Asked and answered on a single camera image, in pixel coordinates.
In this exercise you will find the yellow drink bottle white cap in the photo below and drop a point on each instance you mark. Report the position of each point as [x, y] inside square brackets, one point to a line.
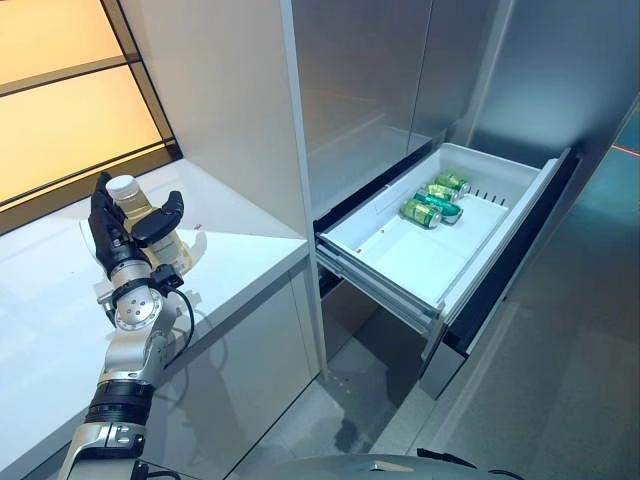
[129, 201]

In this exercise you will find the grey robot torso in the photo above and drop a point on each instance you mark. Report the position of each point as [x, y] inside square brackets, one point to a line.
[375, 460]

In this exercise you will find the white counter cabinet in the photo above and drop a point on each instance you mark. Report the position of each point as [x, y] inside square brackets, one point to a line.
[40, 300]

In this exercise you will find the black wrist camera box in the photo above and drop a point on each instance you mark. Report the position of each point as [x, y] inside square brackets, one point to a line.
[166, 278]

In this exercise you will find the stainless steel fridge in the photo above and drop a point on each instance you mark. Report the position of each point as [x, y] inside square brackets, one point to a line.
[360, 75]

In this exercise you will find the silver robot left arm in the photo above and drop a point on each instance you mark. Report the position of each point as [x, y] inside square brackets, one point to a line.
[130, 345]

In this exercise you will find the light green drink can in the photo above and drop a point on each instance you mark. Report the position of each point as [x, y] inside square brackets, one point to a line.
[420, 212]
[450, 184]

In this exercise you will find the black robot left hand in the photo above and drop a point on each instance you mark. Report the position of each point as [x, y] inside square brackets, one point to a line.
[107, 235]

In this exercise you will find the orange lit window dark frame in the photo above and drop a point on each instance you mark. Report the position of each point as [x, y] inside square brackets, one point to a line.
[50, 115]

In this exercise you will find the teal green drink can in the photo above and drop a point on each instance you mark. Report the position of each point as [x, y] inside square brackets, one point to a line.
[440, 205]

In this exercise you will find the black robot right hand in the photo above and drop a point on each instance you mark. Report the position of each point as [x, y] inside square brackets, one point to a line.
[445, 456]

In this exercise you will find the fridge drawer with white bin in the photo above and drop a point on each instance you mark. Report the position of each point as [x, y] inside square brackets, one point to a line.
[415, 250]

